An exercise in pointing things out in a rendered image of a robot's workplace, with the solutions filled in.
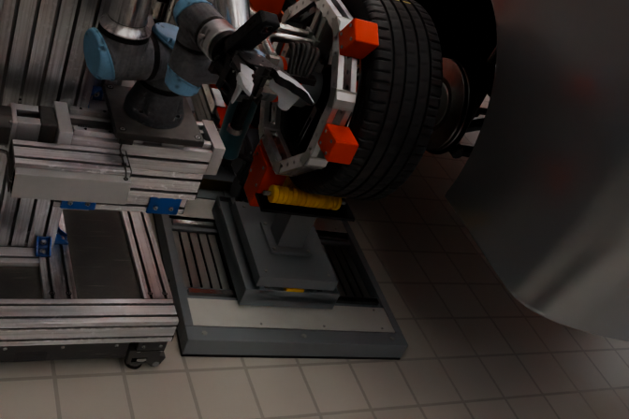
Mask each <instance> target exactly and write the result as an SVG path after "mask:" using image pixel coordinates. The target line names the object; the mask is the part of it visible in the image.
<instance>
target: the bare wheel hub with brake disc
mask: <svg viewBox="0 0 629 419"><path fill-rule="evenodd" d="M442 59H443V62H442V64H443V71H442V72H443V79H442V82H443V85H442V94H441V97H440V99H441V101H440V107H439V109H438V115H437V117H436V123H435V126H434V127H433V132H432V134H431V139H430V141H429V144H428V145H427V148H426V150H427V151H433V152H438V151H441V150H443V149H445V148H447V147H448V146H449V145H450V144H452V143H453V141H454V140H455V139H456V138H457V137H458V135H459V134H460V132H461V130H462V128H463V127H464V124H465V122H466V119H467V116H468V112H469V107H470V102H471V86H470V81H469V77H468V74H467V72H466V70H465V68H464V67H463V65H462V64H461V63H460V62H458V61H456V60H453V59H449V58H445V57H443V58H442Z"/></svg>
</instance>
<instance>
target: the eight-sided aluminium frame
mask: <svg viewBox="0 0 629 419"><path fill-rule="evenodd" d="M317 8H320V9H321V11H322V14H323V16H324V17H326V19H327V20H328V23H329V25H330V27H331V28H332V32H333V42H332V61H331V80H330V94H329V101H328V103H327V105H326V107H325V109H324V111H323V114H322V116H321V118H320V120H319V123H318V125H317V127H316V129H315V131H314V134H313V137H312V139H311V141H310V143H309V146H308V148H307V150H306V152H304V153H301V154H298V155H295V156H291V153H290V151H289V149H288V147H287V145H286V143H285V140H284V138H283V135H282V133H281V128H280V122H281V109H280V108H279V107H278V103H273V102H272V105H271V121H270V122H269V118H270V103H271V102H269V101H264V100H261V103H260V118H259V125H258V134H259V139H262V142H263V146H264V148H265V151H266V153H267V155H268V157H269V159H270V162H271V166H272V170H273V171H274V173H275V175H282V176H288V177H294V176H295V177H297V176H298V175H300V174H303V173H307V172H310V171H314V170H317V169H322V168H323V167H326V165H327V163H328V161H327V160H326V158H325V156H324V154H323V152H322V151H321V149H320V147H319V145H318V140H319V139H320V137H321V134H322V132H323V130H324V128H325V125H326V124H327V123H330V124H335V125H340V126H345V124H346V122H347V120H348V118H349V115H350V113H351V112H353V109H354V106H355V104H356V97H357V93H356V87H357V65H358V59H357V58H353V57H348V56H345V59H344V55H341V54H340V50H339V33H340V31H342V30H343V29H344V28H345V27H346V25H347V24H349V23H350V22H351V21H352V20H353V19H354V18H353V17H352V15H351V14H350V12H349V11H348V10H347V8H346V7H345V6H344V4H343V2H342V1H341V0H299V1H298V2H297V3H295V4H294V5H293V6H291V7H288V8H287V10H286V11H285V14H284V15H283V17H282V21H281V23H283V24H287V25H291V26H294V27H298V28H302V26H303V25H304V24H305V23H306V22H307V21H309V20H310V19H312V18H313V17H314V16H315V13H316V11H317ZM283 44H284V43H282V42H273V43H272V46H273V47H274V49H275V51H276V53H277V55H279V53H280V51H281V48H282V47H283ZM290 51H291V49H290V48H289V46H288V43H285V45H284V48H283V50H282V53H281V56H283V57H287V58H289V57H288V55H289V53H290ZM343 86H344V88H343ZM336 113H337V114H336ZM335 115H336V116H335Z"/></svg>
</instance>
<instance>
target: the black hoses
mask: <svg viewBox="0 0 629 419"><path fill-rule="evenodd" d="M288 46H289V48H290V49H291V51H290V53H289V55H288V57H289V62H288V67H287V70H285V72H287V73H288V74H289V75H290V76H291V77H293V78H294V79H295V80H296V81H297V82H298V83H300V84H305V85H310V86H315V83H316V79H315V76H313V75H312V73H313V71H314V69H315V66H316V64H317V62H318V60H319V62H320V64H321V65H326V63H327V61H326V59H325V57H324V56H323V55H321V51H320V49H319V48H318V47H313V46H312V45H311V44H310V43H309V42H303V43H302V42H301V43H299V42H290V43H289V44H288Z"/></svg>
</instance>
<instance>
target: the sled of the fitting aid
mask: <svg viewBox="0 0 629 419"><path fill-rule="evenodd" d="M235 201H239V202H247V203H249V202H248V199H247V198H240V197H238V196H236V197H231V196H222V195H218V196H217V197H216V199H215V202H214V205H213V207H212V214H213V218H214V220H215V224H216V227H217V230H218V234H219V237H220V240H221V243H222V247H223V250H224V254H225V257H226V260H227V265H228V269H229V272H230V276H231V279H232V281H233V285H234V288H235V292H236V295H237V299H238V301H239V305H252V306H272V307H290V308H310V309H329V310H332V309H333V307H334V305H335V303H336V301H337V300H338V298H339V296H340V293H339V290H338V288H337V286H336V287H335V289H334V291H329V290H313V289H298V288H283V287H268V286H256V284H255V281H254V278H253V275H252V272H251V269H250V267H249V264H248V260H247V257H246V254H245V251H244V248H243V246H242V243H241V237H240V234H239V231H238V228H237V226H236V223H235V220H234V217H233V214H232V210H231V209H232V207H233V204H234V202H235Z"/></svg>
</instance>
